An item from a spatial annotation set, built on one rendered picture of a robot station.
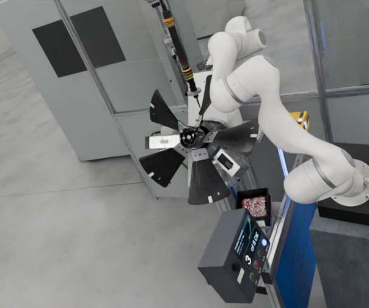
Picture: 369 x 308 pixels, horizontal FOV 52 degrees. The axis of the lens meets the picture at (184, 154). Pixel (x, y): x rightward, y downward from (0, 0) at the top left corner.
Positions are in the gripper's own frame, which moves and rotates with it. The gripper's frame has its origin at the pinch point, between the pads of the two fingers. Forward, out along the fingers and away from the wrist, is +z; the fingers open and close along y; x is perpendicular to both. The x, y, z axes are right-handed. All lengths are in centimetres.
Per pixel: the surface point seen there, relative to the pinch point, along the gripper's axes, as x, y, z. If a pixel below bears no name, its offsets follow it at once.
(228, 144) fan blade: -38.5, -11.8, 6.2
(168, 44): 1, 48, 43
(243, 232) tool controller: -31, -71, -22
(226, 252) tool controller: -26, -81, -22
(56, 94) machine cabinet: -13, 132, 271
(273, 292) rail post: -80, -67, -7
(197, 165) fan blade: -42, -18, 26
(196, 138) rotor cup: -30.6, -9.8, 22.0
